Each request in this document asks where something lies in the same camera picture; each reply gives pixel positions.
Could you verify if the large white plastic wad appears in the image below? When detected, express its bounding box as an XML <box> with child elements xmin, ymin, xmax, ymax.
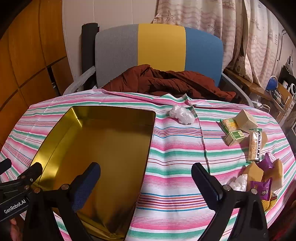
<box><xmin>169</xmin><ymin>105</ymin><xmax>196</xmax><ymax>125</ymax></box>

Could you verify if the beige sponge cake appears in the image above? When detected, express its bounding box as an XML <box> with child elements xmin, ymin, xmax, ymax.
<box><xmin>242</xmin><ymin>161</ymin><xmax>264</xmax><ymax>186</ymax></box>
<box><xmin>270</xmin><ymin>159</ymin><xmax>284</xmax><ymax>189</ymax></box>

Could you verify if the grey yellow blue chair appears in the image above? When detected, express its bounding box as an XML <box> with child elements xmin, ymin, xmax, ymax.
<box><xmin>62</xmin><ymin>23</ymin><xmax>255</xmax><ymax>107</ymax></box>

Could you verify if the blue round lamp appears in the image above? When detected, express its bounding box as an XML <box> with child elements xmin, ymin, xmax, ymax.
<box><xmin>265</xmin><ymin>75</ymin><xmax>278</xmax><ymax>91</ymax></box>

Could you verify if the cream cardboard box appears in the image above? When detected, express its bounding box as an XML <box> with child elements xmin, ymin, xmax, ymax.
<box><xmin>234</xmin><ymin>109</ymin><xmax>258</xmax><ymax>131</ymax></box>

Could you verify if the black box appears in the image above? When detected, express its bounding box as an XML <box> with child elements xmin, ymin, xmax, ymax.
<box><xmin>277</xmin><ymin>66</ymin><xmax>296</xmax><ymax>98</ymax></box>

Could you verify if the wooden wardrobe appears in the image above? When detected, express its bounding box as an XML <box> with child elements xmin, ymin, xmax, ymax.
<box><xmin>0</xmin><ymin>0</ymin><xmax>74</xmax><ymax>149</ymax></box>

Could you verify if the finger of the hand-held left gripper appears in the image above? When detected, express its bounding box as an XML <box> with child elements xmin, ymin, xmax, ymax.
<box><xmin>16</xmin><ymin>162</ymin><xmax>43</xmax><ymax>194</ymax></box>
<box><xmin>0</xmin><ymin>158</ymin><xmax>12</xmax><ymax>176</ymax></box>

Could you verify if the wooden shelf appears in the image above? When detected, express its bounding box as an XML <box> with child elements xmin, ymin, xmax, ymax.
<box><xmin>223</xmin><ymin>68</ymin><xmax>294</xmax><ymax>123</ymax></box>

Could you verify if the yellow cookie packet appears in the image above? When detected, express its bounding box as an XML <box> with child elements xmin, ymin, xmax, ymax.
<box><xmin>261</xmin><ymin>191</ymin><xmax>278</xmax><ymax>212</ymax></box>

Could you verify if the gold tin box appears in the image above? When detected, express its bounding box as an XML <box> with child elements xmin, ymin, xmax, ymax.
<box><xmin>30</xmin><ymin>106</ymin><xmax>157</xmax><ymax>239</ymax></box>

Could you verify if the patterned beige curtain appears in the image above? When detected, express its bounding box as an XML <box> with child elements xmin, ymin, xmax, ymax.
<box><xmin>151</xmin><ymin>0</ymin><xmax>287</xmax><ymax>87</ymax></box>

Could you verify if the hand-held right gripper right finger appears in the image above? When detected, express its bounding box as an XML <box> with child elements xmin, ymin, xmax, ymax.
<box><xmin>191</xmin><ymin>162</ymin><xmax>270</xmax><ymax>241</ymax></box>

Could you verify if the black rolled mat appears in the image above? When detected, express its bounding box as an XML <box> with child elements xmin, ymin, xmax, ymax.
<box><xmin>81</xmin><ymin>22</ymin><xmax>100</xmax><ymax>90</ymax></box>

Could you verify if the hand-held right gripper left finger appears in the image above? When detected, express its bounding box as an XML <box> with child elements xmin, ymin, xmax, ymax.
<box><xmin>23</xmin><ymin>162</ymin><xmax>101</xmax><ymax>241</ymax></box>

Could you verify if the brown jacket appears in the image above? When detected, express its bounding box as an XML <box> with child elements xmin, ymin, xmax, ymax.
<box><xmin>102</xmin><ymin>64</ymin><xmax>237</xmax><ymax>101</ymax></box>

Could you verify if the long cereal bar packet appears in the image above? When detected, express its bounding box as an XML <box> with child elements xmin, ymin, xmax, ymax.
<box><xmin>247</xmin><ymin>128</ymin><xmax>268</xmax><ymax>162</ymax></box>

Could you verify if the purple snack packet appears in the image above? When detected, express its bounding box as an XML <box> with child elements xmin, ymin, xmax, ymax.
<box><xmin>260</xmin><ymin>152</ymin><xmax>277</xmax><ymax>169</ymax></box>
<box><xmin>250</xmin><ymin>178</ymin><xmax>273</xmax><ymax>201</ymax></box>

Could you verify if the small green label box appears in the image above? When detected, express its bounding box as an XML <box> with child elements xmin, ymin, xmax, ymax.
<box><xmin>224</xmin><ymin>130</ymin><xmax>246</xmax><ymax>146</ymax></box>

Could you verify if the green yellow snack packet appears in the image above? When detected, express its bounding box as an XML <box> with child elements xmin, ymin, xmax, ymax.
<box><xmin>220</xmin><ymin>118</ymin><xmax>240</xmax><ymax>135</ymax></box>

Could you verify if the small white plastic wad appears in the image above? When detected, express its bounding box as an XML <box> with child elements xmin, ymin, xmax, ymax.
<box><xmin>226</xmin><ymin>174</ymin><xmax>248</xmax><ymax>192</ymax></box>

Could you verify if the striped tablecloth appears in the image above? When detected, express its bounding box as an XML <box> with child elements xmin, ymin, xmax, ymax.
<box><xmin>0</xmin><ymin>89</ymin><xmax>296</xmax><ymax>241</ymax></box>

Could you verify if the person's left hand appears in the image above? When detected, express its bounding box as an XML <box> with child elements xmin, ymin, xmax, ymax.
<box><xmin>9</xmin><ymin>218</ymin><xmax>25</xmax><ymax>241</ymax></box>

